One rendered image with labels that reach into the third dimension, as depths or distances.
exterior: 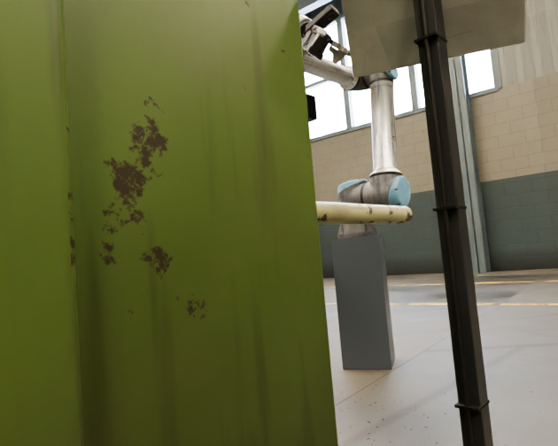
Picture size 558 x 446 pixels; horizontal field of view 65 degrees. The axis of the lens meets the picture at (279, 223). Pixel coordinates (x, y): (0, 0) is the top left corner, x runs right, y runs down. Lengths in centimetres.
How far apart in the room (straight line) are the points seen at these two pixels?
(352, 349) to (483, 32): 148
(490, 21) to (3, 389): 97
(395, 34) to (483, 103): 737
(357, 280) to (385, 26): 129
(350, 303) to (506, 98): 660
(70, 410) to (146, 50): 40
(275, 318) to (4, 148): 42
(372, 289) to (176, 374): 157
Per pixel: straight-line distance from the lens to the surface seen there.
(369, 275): 203
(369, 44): 102
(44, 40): 42
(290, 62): 77
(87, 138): 51
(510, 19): 103
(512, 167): 806
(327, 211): 85
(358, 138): 910
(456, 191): 85
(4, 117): 38
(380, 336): 207
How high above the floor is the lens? 54
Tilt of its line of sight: 4 degrees up
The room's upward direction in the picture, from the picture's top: 5 degrees counter-clockwise
